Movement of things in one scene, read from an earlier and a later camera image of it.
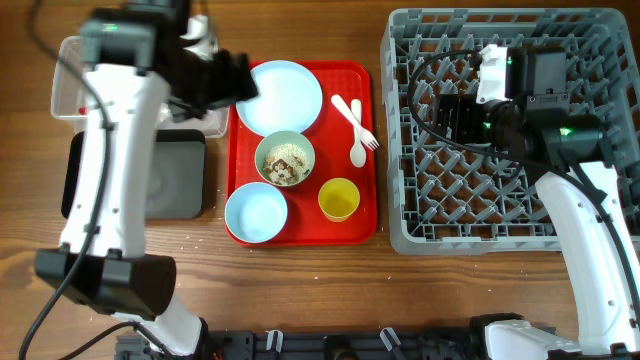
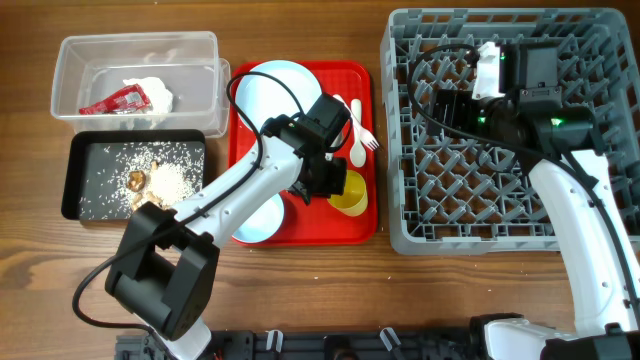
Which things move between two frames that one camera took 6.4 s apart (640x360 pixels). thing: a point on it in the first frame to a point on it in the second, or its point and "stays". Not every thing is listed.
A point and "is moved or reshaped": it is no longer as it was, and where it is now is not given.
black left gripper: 227,90 to 335,187
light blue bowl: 255,212 stays
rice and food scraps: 286,164 is moved or reshaped
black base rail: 324,344 stays
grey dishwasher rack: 457,198 stays
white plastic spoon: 357,154 stays
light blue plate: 290,99 stays
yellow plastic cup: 338,199 is moved or reshaped
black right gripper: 463,107 stays
